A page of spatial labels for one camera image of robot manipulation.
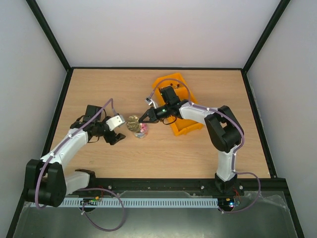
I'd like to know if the clear glass jar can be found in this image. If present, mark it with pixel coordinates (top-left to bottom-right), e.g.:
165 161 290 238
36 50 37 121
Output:
133 123 149 139

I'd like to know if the gold jar lid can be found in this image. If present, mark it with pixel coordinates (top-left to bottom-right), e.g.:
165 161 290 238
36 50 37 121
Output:
126 115 141 132

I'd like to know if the yellow lollipop bin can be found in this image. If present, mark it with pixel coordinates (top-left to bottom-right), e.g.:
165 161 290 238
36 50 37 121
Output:
150 73 190 97

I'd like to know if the yellow star candy bin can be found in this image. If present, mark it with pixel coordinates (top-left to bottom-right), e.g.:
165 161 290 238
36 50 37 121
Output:
167 117 204 136

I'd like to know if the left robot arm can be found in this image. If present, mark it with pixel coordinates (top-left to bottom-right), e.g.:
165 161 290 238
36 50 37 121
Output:
23 105 125 207

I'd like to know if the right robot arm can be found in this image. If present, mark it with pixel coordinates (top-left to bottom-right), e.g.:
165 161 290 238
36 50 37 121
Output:
139 86 245 194

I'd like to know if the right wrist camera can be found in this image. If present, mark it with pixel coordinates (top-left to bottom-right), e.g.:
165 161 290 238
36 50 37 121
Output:
145 98 158 109

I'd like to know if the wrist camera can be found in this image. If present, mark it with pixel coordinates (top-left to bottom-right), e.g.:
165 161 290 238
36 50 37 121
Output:
106 114 125 131
145 98 158 109

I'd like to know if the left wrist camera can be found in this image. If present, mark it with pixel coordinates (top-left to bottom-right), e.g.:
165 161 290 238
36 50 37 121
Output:
106 114 125 131

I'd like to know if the grey slotted cable duct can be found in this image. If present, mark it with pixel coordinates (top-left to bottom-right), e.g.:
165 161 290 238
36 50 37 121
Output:
60 198 218 208

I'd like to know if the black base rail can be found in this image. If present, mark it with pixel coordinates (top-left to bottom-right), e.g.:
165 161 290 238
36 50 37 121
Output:
24 176 288 196

